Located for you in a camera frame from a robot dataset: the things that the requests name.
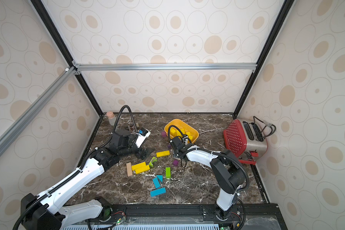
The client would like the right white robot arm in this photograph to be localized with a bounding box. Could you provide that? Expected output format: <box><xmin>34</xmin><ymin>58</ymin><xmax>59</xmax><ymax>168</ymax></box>
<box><xmin>167</xmin><ymin>125</ymin><xmax>250</xmax><ymax>220</ymax></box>

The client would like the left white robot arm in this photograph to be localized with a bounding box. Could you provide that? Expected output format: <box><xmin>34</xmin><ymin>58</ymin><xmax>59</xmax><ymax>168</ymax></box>
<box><xmin>13</xmin><ymin>113</ymin><xmax>153</xmax><ymax>230</ymax></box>

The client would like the purple cube block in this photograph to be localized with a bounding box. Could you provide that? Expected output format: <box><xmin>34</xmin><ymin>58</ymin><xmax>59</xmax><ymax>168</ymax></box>
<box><xmin>173</xmin><ymin>160</ymin><xmax>179</xmax><ymax>167</ymax></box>

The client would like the yellow plastic bowl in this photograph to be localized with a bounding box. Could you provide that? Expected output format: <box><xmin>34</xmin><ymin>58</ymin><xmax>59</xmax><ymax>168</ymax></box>
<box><xmin>164</xmin><ymin>119</ymin><xmax>199</xmax><ymax>143</ymax></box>

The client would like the green upright block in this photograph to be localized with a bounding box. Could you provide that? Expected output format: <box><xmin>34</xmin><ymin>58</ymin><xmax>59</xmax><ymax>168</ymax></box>
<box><xmin>165</xmin><ymin>167</ymin><xmax>171</xmax><ymax>179</ymax></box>

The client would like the small bottle pink cap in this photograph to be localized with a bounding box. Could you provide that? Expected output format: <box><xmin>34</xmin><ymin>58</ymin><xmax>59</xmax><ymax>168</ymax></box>
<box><xmin>106</xmin><ymin>111</ymin><xmax>117</xmax><ymax>126</ymax></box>

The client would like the green rainbow arch block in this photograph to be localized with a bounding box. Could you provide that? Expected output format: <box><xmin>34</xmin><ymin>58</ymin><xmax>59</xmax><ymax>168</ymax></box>
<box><xmin>149</xmin><ymin>157</ymin><xmax>158</xmax><ymax>168</ymax></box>

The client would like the natural wood long block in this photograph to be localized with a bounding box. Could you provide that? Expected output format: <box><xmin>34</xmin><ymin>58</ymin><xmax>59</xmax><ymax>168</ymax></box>
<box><xmin>126</xmin><ymin>163</ymin><xmax>133</xmax><ymax>177</ymax></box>

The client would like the small teal triangle block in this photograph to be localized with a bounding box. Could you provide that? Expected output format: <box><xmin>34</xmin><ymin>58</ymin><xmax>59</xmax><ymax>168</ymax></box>
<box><xmin>156</xmin><ymin>175</ymin><xmax>163</xmax><ymax>183</ymax></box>

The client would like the teal parallelogram block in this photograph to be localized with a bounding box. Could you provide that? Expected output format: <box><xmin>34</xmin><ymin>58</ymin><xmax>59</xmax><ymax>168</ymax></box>
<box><xmin>152</xmin><ymin>177</ymin><xmax>161</xmax><ymax>189</ymax></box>

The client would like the teal long block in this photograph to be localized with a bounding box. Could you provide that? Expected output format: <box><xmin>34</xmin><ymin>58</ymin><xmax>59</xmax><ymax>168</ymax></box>
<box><xmin>150</xmin><ymin>187</ymin><xmax>166</xmax><ymax>197</ymax></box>

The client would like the silver toaster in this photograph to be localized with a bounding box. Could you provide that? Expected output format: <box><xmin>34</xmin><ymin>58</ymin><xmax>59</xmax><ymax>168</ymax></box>
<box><xmin>239</xmin><ymin>119</ymin><xmax>268</xmax><ymax>160</ymax></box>

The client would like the aluminium crossbar rear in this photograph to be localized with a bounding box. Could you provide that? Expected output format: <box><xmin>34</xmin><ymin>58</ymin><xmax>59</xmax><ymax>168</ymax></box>
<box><xmin>75</xmin><ymin>63</ymin><xmax>257</xmax><ymax>71</ymax></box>

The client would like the aluminium crossbar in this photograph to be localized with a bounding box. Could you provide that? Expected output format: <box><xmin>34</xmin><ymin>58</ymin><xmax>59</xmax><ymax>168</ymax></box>
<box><xmin>75</xmin><ymin>63</ymin><xmax>257</xmax><ymax>71</ymax></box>
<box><xmin>0</xmin><ymin>67</ymin><xmax>75</xmax><ymax>157</ymax></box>

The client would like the aluminium crossbar left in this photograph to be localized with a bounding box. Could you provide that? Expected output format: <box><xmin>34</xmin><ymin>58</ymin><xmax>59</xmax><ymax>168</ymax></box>
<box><xmin>0</xmin><ymin>67</ymin><xmax>75</xmax><ymax>157</ymax></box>

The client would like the black toaster cable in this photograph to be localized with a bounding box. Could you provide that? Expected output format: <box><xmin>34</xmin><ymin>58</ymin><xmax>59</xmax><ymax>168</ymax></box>
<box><xmin>252</xmin><ymin>115</ymin><xmax>277</xmax><ymax>139</ymax></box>

